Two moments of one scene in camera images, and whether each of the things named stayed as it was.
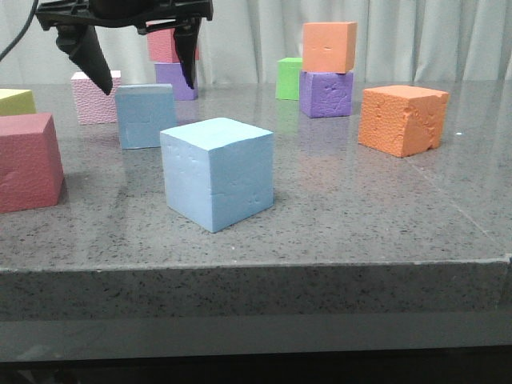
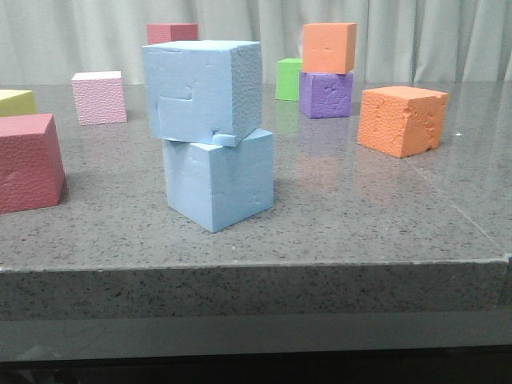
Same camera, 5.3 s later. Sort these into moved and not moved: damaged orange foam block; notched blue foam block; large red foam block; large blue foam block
Moved: notched blue foam block
Not moved: large red foam block; damaged orange foam block; large blue foam block
